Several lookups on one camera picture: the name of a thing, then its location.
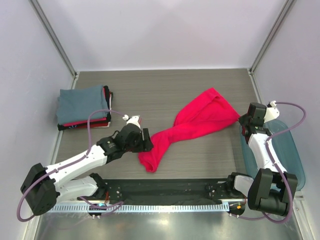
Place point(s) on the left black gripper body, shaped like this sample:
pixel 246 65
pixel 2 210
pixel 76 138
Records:
pixel 136 146

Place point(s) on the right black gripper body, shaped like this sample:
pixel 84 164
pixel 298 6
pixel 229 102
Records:
pixel 244 119

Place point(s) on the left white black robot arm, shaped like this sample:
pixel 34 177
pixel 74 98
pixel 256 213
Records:
pixel 44 187

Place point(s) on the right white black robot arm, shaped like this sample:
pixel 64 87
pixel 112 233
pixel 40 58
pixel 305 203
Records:
pixel 272 190

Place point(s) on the blue plastic bin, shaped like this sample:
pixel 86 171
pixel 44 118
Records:
pixel 286 152

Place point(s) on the folded grey-blue t shirt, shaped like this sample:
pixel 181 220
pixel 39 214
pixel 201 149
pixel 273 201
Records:
pixel 80 105

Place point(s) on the folded black t shirt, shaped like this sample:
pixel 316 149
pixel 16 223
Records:
pixel 82 127

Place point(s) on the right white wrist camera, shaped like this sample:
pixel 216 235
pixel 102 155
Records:
pixel 272 111

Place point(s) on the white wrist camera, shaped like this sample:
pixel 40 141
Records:
pixel 272 111
pixel 134 120

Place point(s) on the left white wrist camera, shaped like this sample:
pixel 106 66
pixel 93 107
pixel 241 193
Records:
pixel 134 120

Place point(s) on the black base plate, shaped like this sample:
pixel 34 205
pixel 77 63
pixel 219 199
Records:
pixel 169 192

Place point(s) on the slotted cable duct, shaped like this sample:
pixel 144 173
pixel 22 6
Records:
pixel 85 208

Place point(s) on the left aluminium frame post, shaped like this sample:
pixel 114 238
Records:
pixel 52 35

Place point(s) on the aluminium frame post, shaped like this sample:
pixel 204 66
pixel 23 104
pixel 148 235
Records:
pixel 285 10
pixel 52 35

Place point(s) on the right aluminium frame post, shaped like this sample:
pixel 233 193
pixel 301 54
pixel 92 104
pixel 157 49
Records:
pixel 285 10

